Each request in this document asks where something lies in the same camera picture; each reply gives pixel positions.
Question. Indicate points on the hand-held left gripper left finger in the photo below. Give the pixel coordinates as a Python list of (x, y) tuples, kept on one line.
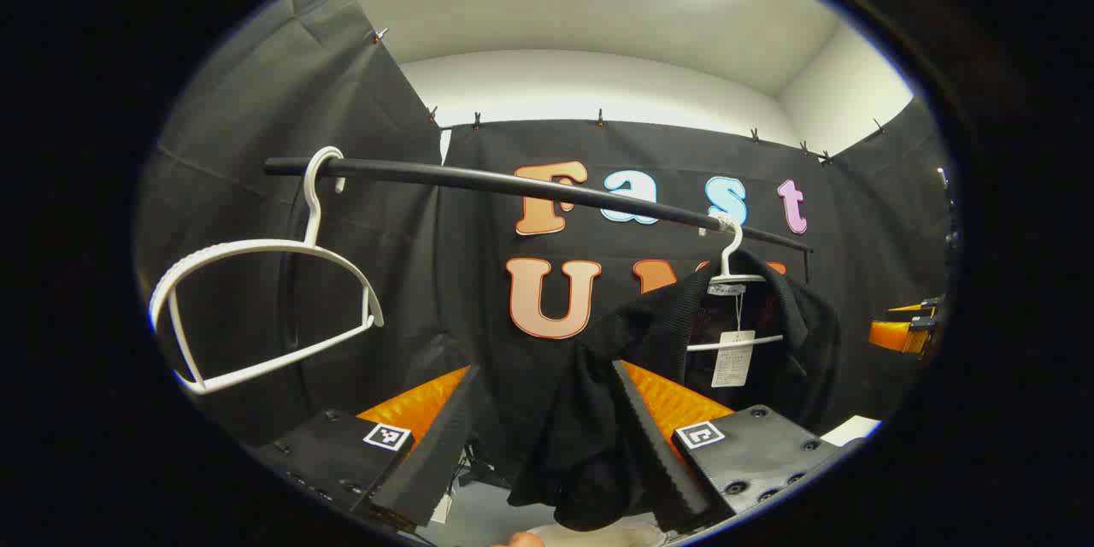
[(436, 453)]

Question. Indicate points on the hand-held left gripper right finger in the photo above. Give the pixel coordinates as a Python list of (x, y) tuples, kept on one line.
[(658, 453)]

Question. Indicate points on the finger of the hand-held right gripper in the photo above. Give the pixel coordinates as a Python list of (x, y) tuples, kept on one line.
[(919, 306), (897, 336)]

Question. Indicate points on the black knit garment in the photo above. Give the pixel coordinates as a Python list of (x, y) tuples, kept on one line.
[(598, 393)]

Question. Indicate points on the white laundry hamper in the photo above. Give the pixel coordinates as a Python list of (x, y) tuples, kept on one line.
[(615, 535)]

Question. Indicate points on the white plastic clothes hanger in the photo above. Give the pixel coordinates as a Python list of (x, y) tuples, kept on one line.
[(737, 279)]

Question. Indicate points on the white empty plastic hanger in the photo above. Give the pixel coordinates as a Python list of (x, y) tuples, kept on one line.
[(256, 245)]

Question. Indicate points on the black clothes rack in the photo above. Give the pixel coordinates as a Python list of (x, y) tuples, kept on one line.
[(479, 179)]

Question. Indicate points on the white paper hang tag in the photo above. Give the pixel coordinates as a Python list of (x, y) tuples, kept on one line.
[(733, 359)]

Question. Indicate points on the black backdrop cloth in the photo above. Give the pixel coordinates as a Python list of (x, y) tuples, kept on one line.
[(342, 214)]

